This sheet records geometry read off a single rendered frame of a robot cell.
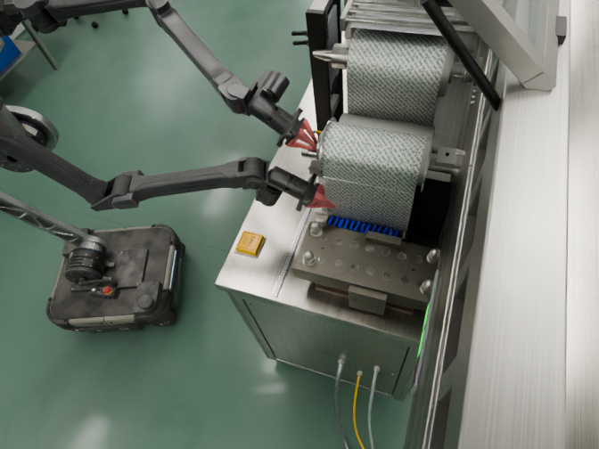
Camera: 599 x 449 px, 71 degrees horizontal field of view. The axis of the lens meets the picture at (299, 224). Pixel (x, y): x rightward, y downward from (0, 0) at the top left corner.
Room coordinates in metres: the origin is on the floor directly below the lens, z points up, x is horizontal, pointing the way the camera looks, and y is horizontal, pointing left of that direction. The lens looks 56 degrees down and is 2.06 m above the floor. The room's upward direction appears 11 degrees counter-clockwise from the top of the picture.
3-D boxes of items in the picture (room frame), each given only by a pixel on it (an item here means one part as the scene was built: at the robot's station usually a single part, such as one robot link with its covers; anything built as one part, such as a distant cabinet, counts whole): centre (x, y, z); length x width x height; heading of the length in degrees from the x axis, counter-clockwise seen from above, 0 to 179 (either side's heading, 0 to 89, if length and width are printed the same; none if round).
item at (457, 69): (0.84, -0.49, 1.34); 0.07 x 0.07 x 0.07; 62
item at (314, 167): (0.81, -0.09, 1.05); 0.06 x 0.05 x 0.31; 62
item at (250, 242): (0.73, 0.17, 0.91); 0.07 x 0.07 x 0.02; 62
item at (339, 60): (0.99, -0.21, 1.34); 0.06 x 0.06 x 0.06; 62
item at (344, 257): (0.52, -0.17, 1.00); 0.40 x 0.16 x 0.06; 62
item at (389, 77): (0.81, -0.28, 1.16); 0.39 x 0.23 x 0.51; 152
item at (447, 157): (0.62, -0.38, 1.28); 0.06 x 0.05 x 0.02; 62
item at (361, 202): (0.65, -0.19, 1.11); 0.23 x 0.01 x 0.18; 62
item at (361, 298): (0.43, -0.14, 0.97); 0.10 x 0.03 x 0.11; 62
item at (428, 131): (0.80, -0.28, 1.18); 0.26 x 0.12 x 0.12; 62
